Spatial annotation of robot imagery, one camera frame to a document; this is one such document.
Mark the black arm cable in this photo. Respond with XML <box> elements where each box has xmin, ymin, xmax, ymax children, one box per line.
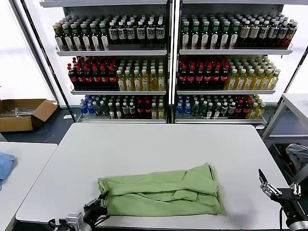
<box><xmin>47</xmin><ymin>215</ymin><xmax>111</xmax><ymax>229</ymax></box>
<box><xmin>278</xmin><ymin>206</ymin><xmax>285</xmax><ymax>231</ymax></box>

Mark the cola bottle red cap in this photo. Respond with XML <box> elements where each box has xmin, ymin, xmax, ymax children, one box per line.
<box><xmin>84</xmin><ymin>66</ymin><xmax>93</xmax><ymax>90</ymax></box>
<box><xmin>211</xmin><ymin>65</ymin><xmax>221</xmax><ymax>90</ymax></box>
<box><xmin>92</xmin><ymin>66</ymin><xmax>102</xmax><ymax>90</ymax></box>
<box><xmin>195</xmin><ymin>65</ymin><xmax>204</xmax><ymax>90</ymax></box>
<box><xmin>76</xmin><ymin>66</ymin><xmax>85</xmax><ymax>90</ymax></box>
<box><xmin>178</xmin><ymin>65</ymin><xmax>188</xmax><ymax>90</ymax></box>
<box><xmin>187</xmin><ymin>65</ymin><xmax>196</xmax><ymax>90</ymax></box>
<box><xmin>220</xmin><ymin>64</ymin><xmax>229</xmax><ymax>90</ymax></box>
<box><xmin>101</xmin><ymin>66</ymin><xmax>110</xmax><ymax>90</ymax></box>
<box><xmin>68</xmin><ymin>64</ymin><xmax>77</xmax><ymax>90</ymax></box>
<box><xmin>108</xmin><ymin>66</ymin><xmax>118</xmax><ymax>90</ymax></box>
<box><xmin>203</xmin><ymin>65</ymin><xmax>212</xmax><ymax>90</ymax></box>

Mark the grey metal shelving unit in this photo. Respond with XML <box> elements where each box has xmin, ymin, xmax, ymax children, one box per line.
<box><xmin>39</xmin><ymin>0</ymin><xmax>174</xmax><ymax>124</ymax></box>
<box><xmin>173</xmin><ymin>0</ymin><xmax>294</xmax><ymax>125</ymax></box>

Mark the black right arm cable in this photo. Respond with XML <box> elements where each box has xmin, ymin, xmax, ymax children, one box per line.
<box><xmin>278</xmin><ymin>206</ymin><xmax>285</xmax><ymax>231</ymax></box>

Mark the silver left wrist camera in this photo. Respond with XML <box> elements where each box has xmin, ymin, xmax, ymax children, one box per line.
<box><xmin>65</xmin><ymin>212</ymin><xmax>84</xmax><ymax>227</ymax></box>

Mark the dark drink bottle white label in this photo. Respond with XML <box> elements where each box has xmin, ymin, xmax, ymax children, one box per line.
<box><xmin>155</xmin><ymin>20</ymin><xmax>166</xmax><ymax>46</ymax></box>
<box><xmin>126</xmin><ymin>21</ymin><xmax>136</xmax><ymax>46</ymax></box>
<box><xmin>117</xmin><ymin>21</ymin><xmax>127</xmax><ymax>46</ymax></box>
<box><xmin>136</xmin><ymin>21</ymin><xmax>146</xmax><ymax>46</ymax></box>
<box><xmin>146</xmin><ymin>21</ymin><xmax>156</xmax><ymax>46</ymax></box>
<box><xmin>108</xmin><ymin>21</ymin><xmax>118</xmax><ymax>46</ymax></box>

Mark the dark tea bottle green cap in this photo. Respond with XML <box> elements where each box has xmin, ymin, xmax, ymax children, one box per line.
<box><xmin>54</xmin><ymin>22</ymin><xmax>65</xmax><ymax>51</ymax></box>
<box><xmin>220</xmin><ymin>21</ymin><xmax>230</xmax><ymax>50</ymax></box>
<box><xmin>230</xmin><ymin>21</ymin><xmax>240</xmax><ymax>50</ymax></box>
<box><xmin>81</xmin><ymin>23</ymin><xmax>91</xmax><ymax>51</ymax></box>
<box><xmin>99</xmin><ymin>22</ymin><xmax>109</xmax><ymax>51</ymax></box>
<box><xmin>90</xmin><ymin>23</ymin><xmax>100</xmax><ymax>51</ymax></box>
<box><xmin>181</xmin><ymin>21</ymin><xmax>191</xmax><ymax>50</ymax></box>
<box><xmin>210</xmin><ymin>21</ymin><xmax>220</xmax><ymax>50</ymax></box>
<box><xmin>200</xmin><ymin>21</ymin><xmax>210</xmax><ymax>50</ymax></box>
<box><xmin>191</xmin><ymin>21</ymin><xmax>201</xmax><ymax>50</ymax></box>
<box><xmin>73</xmin><ymin>23</ymin><xmax>82</xmax><ymax>51</ymax></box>
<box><xmin>64</xmin><ymin>23</ymin><xmax>74</xmax><ymax>51</ymax></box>

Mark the brown cardboard box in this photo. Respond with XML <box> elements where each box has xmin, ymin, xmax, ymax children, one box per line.
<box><xmin>0</xmin><ymin>98</ymin><xmax>59</xmax><ymax>133</ymax></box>

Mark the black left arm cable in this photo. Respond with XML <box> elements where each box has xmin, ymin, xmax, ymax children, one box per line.
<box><xmin>47</xmin><ymin>215</ymin><xmax>111</xmax><ymax>229</ymax></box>

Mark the yellow juice bottle green label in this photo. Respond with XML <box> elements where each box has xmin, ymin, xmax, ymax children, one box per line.
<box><xmin>157</xmin><ymin>68</ymin><xmax>166</xmax><ymax>91</ymax></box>
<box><xmin>244</xmin><ymin>69</ymin><xmax>255</xmax><ymax>91</ymax></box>
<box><xmin>261</xmin><ymin>69</ymin><xmax>272</xmax><ymax>91</ymax></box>
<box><xmin>125</xmin><ymin>69</ymin><xmax>134</xmax><ymax>91</ymax></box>
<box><xmin>133</xmin><ymin>69</ymin><xmax>141</xmax><ymax>91</ymax></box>
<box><xmin>235</xmin><ymin>69</ymin><xmax>247</xmax><ymax>91</ymax></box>
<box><xmin>149</xmin><ymin>69</ymin><xmax>158</xmax><ymax>91</ymax></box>
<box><xmin>141</xmin><ymin>69</ymin><xmax>150</xmax><ymax>91</ymax></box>
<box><xmin>227</xmin><ymin>69</ymin><xmax>239</xmax><ymax>91</ymax></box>
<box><xmin>116</xmin><ymin>69</ymin><xmax>126</xmax><ymax>91</ymax></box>
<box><xmin>252</xmin><ymin>69</ymin><xmax>264</xmax><ymax>91</ymax></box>
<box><xmin>268</xmin><ymin>68</ymin><xmax>282</xmax><ymax>91</ymax></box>

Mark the metal rods bundle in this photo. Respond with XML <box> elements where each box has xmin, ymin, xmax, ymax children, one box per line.
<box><xmin>0</xmin><ymin>107</ymin><xmax>37</xmax><ymax>118</ymax></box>

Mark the black window post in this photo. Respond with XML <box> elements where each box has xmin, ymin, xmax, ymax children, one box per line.
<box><xmin>283</xmin><ymin>46</ymin><xmax>308</xmax><ymax>95</ymax></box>
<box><xmin>13</xmin><ymin>0</ymin><xmax>75</xmax><ymax>121</ymax></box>

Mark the black storage bin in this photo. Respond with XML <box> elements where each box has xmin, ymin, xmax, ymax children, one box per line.
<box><xmin>270</xmin><ymin>143</ymin><xmax>308</xmax><ymax>179</ymax></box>

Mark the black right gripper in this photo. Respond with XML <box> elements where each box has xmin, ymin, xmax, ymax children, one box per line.
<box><xmin>258</xmin><ymin>168</ymin><xmax>302</xmax><ymax>210</ymax></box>

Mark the light green t-shirt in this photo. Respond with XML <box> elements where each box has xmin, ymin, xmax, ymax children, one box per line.
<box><xmin>97</xmin><ymin>163</ymin><xmax>225</xmax><ymax>217</ymax></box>

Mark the white frame table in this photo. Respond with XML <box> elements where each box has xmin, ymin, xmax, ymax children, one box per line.
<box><xmin>261</xmin><ymin>93</ymin><xmax>308</xmax><ymax>191</ymax></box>

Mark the blue cloth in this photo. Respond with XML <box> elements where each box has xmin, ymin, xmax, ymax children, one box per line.
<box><xmin>0</xmin><ymin>151</ymin><xmax>16</xmax><ymax>192</ymax></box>

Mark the dark drink bottle beige label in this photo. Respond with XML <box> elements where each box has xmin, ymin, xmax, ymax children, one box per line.
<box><xmin>239</xmin><ymin>20</ymin><xmax>251</xmax><ymax>48</ymax></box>
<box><xmin>249</xmin><ymin>20</ymin><xmax>260</xmax><ymax>48</ymax></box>
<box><xmin>258</xmin><ymin>20</ymin><xmax>270</xmax><ymax>48</ymax></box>
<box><xmin>268</xmin><ymin>21</ymin><xmax>280</xmax><ymax>48</ymax></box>
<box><xmin>285</xmin><ymin>20</ymin><xmax>298</xmax><ymax>48</ymax></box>
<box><xmin>276</xmin><ymin>21</ymin><xmax>288</xmax><ymax>48</ymax></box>

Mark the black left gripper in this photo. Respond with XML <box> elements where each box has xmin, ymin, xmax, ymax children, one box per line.
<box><xmin>83</xmin><ymin>193</ymin><xmax>108</xmax><ymax>223</ymax></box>

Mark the pale grey cloth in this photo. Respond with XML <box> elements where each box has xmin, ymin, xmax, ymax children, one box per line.
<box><xmin>285</xmin><ymin>143</ymin><xmax>308</xmax><ymax>174</ymax></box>

